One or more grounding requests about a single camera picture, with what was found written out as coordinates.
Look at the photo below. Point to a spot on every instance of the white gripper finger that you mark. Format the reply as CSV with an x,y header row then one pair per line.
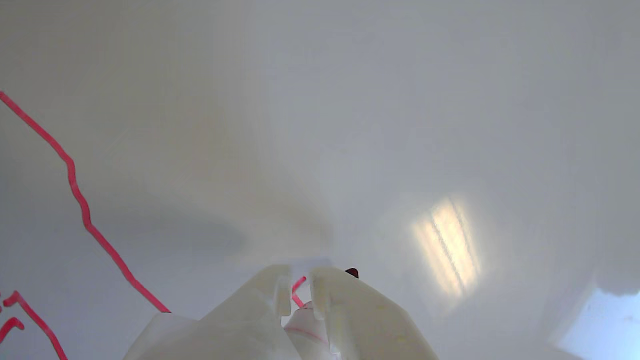
x,y
250,325
365,320

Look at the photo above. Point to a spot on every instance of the white whiteboard with metal frame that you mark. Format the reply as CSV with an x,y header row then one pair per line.
x,y
200,125

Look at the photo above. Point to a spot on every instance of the red whiteboard marker pen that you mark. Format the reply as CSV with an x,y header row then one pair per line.
x,y
307,332

